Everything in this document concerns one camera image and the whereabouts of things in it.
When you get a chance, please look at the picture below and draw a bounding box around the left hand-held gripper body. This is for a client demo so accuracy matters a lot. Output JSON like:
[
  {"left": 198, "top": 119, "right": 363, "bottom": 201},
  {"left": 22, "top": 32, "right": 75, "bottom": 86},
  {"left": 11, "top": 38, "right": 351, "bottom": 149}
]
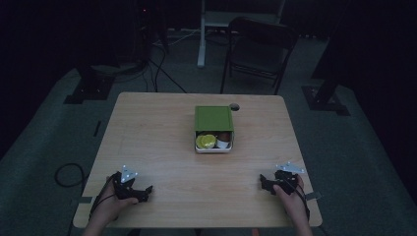
[{"left": 112, "top": 164, "right": 146, "bottom": 202}]

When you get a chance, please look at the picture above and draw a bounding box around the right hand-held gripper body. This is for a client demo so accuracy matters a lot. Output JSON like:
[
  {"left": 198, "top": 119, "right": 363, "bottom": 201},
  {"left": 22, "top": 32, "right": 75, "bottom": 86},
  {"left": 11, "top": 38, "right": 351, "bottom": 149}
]
[{"left": 269, "top": 161, "right": 306, "bottom": 197}]

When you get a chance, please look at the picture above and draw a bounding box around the tray of small cups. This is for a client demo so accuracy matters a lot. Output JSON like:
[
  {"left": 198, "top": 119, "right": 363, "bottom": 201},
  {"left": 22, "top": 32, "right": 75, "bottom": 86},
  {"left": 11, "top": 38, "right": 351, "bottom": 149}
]
[{"left": 194, "top": 130, "right": 235, "bottom": 154}]

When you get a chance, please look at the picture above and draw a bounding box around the pile of coffee capsules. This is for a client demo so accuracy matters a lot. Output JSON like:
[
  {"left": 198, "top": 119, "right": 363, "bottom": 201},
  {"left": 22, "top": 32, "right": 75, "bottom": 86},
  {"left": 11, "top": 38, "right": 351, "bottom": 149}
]
[{"left": 195, "top": 131, "right": 232, "bottom": 150}]

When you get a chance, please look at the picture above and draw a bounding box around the green box lid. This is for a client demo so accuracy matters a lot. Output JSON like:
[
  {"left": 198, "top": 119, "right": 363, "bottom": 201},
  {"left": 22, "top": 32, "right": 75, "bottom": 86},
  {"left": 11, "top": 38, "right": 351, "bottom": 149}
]
[{"left": 194, "top": 105, "right": 235, "bottom": 134}]

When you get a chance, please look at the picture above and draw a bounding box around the person's left hand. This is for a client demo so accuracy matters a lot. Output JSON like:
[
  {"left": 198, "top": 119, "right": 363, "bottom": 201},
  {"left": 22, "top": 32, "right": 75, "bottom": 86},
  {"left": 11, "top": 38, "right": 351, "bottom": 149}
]
[{"left": 94, "top": 176, "right": 141, "bottom": 224}]

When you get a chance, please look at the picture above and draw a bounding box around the person's right hand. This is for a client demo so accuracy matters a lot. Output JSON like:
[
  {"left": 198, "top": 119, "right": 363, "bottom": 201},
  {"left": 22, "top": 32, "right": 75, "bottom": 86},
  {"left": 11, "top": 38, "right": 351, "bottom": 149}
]
[{"left": 272, "top": 175, "right": 311, "bottom": 221}]

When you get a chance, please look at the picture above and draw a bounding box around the black stand base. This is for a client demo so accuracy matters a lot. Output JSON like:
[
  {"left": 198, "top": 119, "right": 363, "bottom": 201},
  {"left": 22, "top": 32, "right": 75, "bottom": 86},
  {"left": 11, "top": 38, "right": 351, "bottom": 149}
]
[
  {"left": 301, "top": 84, "right": 351, "bottom": 117},
  {"left": 63, "top": 63, "right": 116, "bottom": 105}
]

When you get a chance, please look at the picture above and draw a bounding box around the black folding chair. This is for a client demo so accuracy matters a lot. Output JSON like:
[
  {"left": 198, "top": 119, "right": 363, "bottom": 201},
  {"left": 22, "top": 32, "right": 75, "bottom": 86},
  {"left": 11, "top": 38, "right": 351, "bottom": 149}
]
[{"left": 219, "top": 17, "right": 300, "bottom": 96}]

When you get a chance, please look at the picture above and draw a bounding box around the dark equipment rack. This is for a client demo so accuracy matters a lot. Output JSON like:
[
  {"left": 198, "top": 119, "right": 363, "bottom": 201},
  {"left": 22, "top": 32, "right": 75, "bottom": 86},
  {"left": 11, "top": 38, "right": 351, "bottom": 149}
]
[{"left": 129, "top": 0, "right": 172, "bottom": 65}]

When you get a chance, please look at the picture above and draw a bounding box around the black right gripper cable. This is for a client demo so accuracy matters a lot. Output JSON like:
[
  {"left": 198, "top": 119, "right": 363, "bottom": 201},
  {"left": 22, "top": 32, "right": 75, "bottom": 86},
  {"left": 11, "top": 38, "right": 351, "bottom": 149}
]
[{"left": 292, "top": 178, "right": 311, "bottom": 221}]

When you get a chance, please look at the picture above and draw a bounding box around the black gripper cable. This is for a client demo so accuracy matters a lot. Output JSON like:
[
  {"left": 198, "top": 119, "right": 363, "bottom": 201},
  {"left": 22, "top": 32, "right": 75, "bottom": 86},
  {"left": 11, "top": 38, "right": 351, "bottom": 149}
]
[
  {"left": 88, "top": 172, "right": 120, "bottom": 221},
  {"left": 292, "top": 178, "right": 311, "bottom": 221}
]

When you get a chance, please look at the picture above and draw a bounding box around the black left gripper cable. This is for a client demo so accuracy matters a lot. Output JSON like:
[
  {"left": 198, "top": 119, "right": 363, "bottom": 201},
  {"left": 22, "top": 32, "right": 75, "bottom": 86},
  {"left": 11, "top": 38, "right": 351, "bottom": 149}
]
[{"left": 88, "top": 172, "right": 120, "bottom": 221}]

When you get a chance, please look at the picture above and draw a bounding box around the coiled black floor cable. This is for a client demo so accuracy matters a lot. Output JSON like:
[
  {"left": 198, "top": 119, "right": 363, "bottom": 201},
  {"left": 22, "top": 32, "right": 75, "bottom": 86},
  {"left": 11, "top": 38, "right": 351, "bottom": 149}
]
[{"left": 54, "top": 162, "right": 88, "bottom": 189}]

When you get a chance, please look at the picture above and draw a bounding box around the long black floor cable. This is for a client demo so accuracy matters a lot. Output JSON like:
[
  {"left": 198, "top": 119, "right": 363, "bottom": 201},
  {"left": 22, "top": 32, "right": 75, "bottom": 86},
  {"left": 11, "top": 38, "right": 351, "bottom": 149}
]
[{"left": 143, "top": 42, "right": 189, "bottom": 94}]

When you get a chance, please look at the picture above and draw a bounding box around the white desk frame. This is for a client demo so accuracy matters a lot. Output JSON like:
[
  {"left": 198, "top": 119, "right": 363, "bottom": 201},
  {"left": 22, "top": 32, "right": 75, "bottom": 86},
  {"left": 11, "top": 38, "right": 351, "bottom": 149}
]
[{"left": 197, "top": 0, "right": 287, "bottom": 69}]

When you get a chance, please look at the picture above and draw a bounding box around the white floor cable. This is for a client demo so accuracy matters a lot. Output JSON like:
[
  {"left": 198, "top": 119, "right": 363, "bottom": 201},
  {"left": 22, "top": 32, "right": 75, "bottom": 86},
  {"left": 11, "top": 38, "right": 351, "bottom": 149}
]
[{"left": 152, "top": 28, "right": 203, "bottom": 47}]

